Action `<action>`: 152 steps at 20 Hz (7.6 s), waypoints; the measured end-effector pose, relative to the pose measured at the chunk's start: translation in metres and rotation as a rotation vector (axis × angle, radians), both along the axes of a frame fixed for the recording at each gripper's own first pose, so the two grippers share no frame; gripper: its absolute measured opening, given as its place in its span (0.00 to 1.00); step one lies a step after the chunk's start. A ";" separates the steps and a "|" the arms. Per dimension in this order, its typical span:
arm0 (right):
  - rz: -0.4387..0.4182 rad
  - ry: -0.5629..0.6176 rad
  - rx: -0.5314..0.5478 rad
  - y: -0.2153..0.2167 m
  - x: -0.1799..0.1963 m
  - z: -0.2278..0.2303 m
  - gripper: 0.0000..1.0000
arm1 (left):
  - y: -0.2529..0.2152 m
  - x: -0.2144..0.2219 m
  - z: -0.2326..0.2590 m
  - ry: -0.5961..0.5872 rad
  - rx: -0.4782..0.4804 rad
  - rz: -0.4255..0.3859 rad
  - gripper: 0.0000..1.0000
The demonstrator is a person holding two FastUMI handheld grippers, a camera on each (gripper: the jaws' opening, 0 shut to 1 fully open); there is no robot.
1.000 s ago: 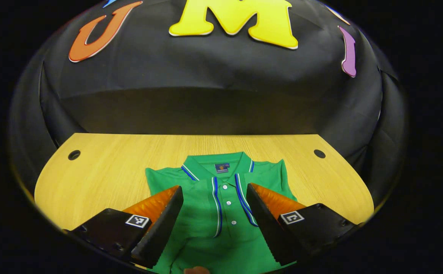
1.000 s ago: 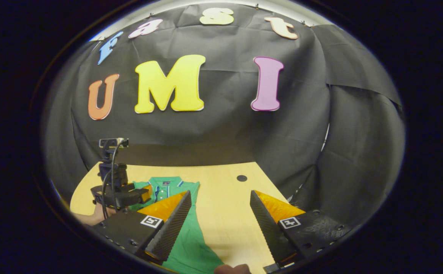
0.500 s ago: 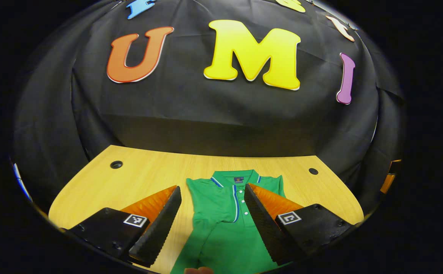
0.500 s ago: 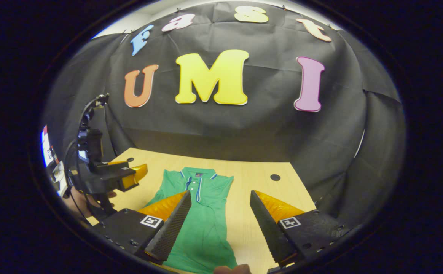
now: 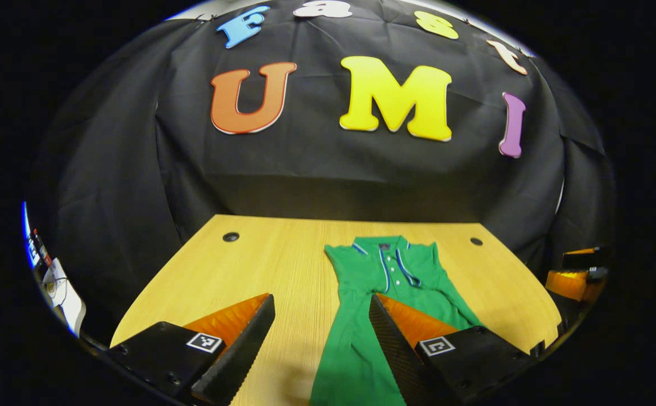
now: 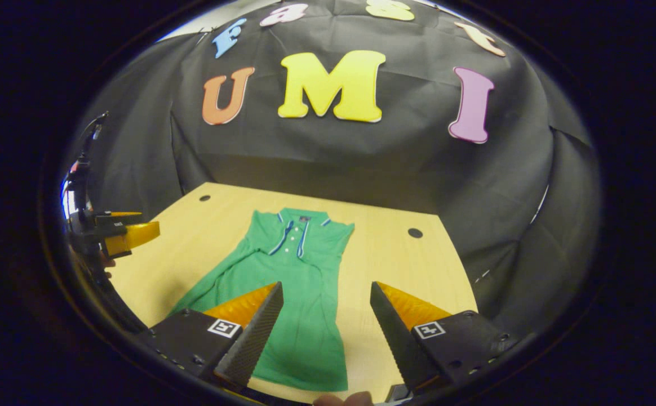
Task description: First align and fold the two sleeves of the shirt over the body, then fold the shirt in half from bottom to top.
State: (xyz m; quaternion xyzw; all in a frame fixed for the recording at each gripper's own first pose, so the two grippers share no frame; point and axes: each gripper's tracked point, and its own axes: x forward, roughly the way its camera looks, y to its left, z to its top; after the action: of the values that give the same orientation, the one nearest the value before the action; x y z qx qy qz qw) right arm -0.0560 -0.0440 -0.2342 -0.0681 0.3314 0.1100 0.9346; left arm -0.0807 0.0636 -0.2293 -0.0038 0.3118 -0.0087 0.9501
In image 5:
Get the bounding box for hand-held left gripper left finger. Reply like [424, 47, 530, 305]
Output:
[105, 292, 277, 406]

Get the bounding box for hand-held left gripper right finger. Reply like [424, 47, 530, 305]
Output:
[369, 292, 534, 406]

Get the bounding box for green T-shirt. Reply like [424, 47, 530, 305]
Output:
[309, 235, 484, 406]

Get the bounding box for black backdrop cloth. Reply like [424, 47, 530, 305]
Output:
[26, 3, 616, 345]

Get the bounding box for computer monitor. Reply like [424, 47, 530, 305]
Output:
[22, 202, 52, 268]

